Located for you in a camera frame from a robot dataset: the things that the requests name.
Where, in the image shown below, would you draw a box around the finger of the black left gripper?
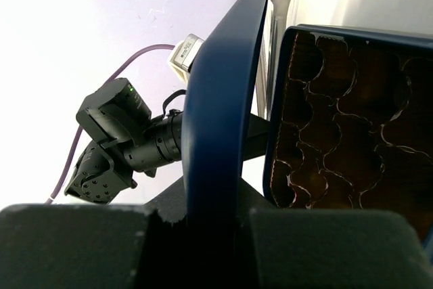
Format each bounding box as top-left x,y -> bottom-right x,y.
243,114 -> 270,160

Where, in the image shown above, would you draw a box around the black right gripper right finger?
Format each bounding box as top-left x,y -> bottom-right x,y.
250,209 -> 432,288

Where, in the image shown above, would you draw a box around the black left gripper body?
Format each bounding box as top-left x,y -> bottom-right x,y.
122,110 -> 183,176

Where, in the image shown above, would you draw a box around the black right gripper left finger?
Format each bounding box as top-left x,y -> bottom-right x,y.
1,204 -> 155,288

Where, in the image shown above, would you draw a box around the blue tin lid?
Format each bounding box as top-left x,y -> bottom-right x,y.
181,0 -> 268,224

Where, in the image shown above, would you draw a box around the blue chocolate tin box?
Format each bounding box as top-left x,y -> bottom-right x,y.
263,24 -> 432,242

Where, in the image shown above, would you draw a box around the metal serving tongs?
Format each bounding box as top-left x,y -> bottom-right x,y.
256,0 -> 292,119

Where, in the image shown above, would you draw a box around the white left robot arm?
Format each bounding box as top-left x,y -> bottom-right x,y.
1,78 -> 266,288

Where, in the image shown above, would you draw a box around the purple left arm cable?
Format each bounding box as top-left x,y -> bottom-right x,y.
43,43 -> 177,205

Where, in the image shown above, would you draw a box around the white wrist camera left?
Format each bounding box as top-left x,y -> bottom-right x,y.
168,34 -> 204,85

